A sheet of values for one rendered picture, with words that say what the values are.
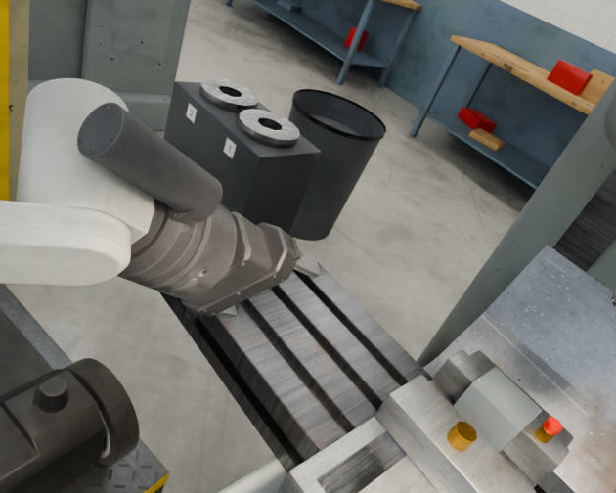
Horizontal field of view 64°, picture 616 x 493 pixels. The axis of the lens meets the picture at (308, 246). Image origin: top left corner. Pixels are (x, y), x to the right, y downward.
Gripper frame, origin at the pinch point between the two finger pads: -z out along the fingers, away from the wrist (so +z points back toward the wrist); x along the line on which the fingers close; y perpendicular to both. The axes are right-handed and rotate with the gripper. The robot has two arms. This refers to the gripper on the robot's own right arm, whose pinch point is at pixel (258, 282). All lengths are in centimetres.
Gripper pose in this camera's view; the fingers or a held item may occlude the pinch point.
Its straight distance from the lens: 51.6
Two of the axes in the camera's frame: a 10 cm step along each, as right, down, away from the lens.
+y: -2.8, -8.4, 4.6
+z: -4.2, -3.2, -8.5
